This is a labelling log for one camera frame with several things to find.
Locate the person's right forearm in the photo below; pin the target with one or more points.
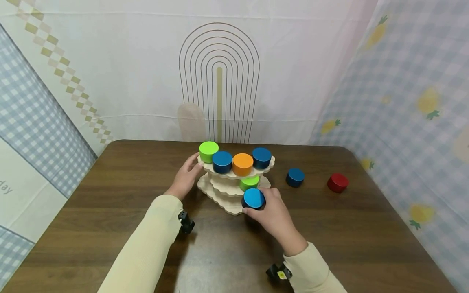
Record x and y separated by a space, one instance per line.
311 270

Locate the dark blue wooden cylinder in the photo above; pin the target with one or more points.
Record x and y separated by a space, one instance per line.
222 161
261 157
295 177

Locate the red wooden cylinder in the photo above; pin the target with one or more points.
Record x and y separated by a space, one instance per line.
338 182

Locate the person's left hand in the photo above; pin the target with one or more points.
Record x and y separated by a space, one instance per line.
183 179

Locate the person's left forearm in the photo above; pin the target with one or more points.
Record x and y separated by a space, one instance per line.
146 248

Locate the person's right hand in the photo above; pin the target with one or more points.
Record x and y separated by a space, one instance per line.
274 221

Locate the small scalloped wooden board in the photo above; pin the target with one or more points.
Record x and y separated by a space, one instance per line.
238 175

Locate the person's left fingers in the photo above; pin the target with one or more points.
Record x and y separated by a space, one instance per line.
194 160

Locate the person's left thumb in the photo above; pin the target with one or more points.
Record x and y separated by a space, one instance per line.
199 177

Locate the person's right thumb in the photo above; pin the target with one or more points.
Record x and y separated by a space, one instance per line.
251 213

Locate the large scalloped wooden board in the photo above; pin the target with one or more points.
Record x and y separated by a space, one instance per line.
220 199

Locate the black wrist band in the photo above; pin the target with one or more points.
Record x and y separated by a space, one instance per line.
279 272
186 221

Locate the green wooden cylinder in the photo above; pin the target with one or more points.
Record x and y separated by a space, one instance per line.
249 182
209 150

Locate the light blue wooden cylinder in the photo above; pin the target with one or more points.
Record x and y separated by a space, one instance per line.
253 198

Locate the medium scalloped wooden board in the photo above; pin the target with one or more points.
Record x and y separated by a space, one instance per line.
227 185

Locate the orange wooden cylinder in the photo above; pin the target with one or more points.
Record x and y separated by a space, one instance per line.
243 163

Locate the person's right index finger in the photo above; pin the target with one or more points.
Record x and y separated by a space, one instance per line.
269 194

